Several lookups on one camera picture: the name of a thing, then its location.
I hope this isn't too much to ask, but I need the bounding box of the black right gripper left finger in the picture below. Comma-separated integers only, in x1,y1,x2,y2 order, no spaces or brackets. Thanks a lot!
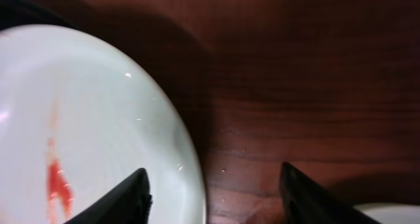
66,168,152,224

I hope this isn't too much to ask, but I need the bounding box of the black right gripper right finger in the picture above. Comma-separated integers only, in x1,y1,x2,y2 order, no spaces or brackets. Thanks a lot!
280,162,379,224

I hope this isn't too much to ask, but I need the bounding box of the mint plate front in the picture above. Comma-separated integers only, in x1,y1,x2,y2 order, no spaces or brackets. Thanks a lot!
354,203,420,224

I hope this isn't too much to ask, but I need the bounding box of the mint plate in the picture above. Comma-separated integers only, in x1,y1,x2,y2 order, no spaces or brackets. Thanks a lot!
354,203,420,224
1,25,206,224

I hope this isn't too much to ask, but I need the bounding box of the black round tray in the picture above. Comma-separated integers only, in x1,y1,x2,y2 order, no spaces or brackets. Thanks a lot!
1,0,75,31

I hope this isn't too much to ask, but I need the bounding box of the mint plate back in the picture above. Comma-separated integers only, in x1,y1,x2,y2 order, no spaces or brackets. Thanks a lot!
1,25,206,224

